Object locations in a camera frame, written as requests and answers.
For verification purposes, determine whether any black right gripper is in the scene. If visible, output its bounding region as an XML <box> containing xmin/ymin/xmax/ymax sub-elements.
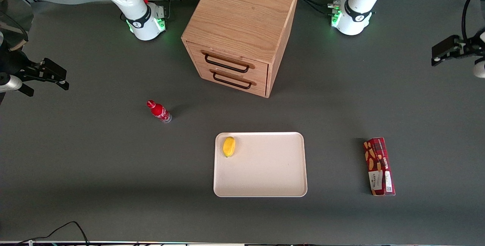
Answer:
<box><xmin>0</xmin><ymin>41</ymin><xmax>70</xmax><ymax>91</ymax></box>

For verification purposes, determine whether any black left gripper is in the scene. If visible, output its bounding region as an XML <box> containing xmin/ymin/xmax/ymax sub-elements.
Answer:
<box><xmin>431</xmin><ymin>30</ymin><xmax>485</xmax><ymax>67</ymax></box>

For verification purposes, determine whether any red tartan cookie box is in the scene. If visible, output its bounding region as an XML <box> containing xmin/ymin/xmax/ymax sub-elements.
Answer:
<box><xmin>363</xmin><ymin>137</ymin><xmax>396</xmax><ymax>196</ymax></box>

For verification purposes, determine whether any cream plastic tray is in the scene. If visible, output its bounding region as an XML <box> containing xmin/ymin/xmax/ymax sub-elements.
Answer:
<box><xmin>213</xmin><ymin>132</ymin><xmax>308</xmax><ymax>198</ymax></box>

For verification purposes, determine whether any red cola bottle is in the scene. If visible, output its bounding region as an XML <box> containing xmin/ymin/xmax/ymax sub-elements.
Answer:
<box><xmin>147</xmin><ymin>100</ymin><xmax>172</xmax><ymax>124</ymax></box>

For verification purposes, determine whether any yellow mango fruit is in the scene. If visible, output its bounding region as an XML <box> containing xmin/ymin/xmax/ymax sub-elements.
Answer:
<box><xmin>222</xmin><ymin>136</ymin><xmax>236</xmax><ymax>158</ymax></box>

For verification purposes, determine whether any wooden drawer cabinet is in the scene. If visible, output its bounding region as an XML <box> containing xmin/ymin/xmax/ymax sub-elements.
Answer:
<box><xmin>181</xmin><ymin>0</ymin><xmax>300</xmax><ymax>98</ymax></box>

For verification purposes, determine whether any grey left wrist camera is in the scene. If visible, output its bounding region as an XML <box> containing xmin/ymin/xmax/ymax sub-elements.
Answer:
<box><xmin>472</xmin><ymin>57</ymin><xmax>485</xmax><ymax>79</ymax></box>

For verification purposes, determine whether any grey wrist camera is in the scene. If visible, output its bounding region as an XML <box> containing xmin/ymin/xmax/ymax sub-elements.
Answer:
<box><xmin>0</xmin><ymin>73</ymin><xmax>35</xmax><ymax>97</ymax></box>
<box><xmin>472</xmin><ymin>57</ymin><xmax>485</xmax><ymax>79</ymax></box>

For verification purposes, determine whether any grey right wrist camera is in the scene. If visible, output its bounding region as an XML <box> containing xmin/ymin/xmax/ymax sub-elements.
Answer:
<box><xmin>0</xmin><ymin>73</ymin><xmax>35</xmax><ymax>97</ymax></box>

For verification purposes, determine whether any black drawer handle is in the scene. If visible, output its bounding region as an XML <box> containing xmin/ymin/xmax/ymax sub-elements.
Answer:
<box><xmin>201</xmin><ymin>50</ymin><xmax>255</xmax><ymax>74</ymax></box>
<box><xmin>210</xmin><ymin>69</ymin><xmax>257</xmax><ymax>90</ymax></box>

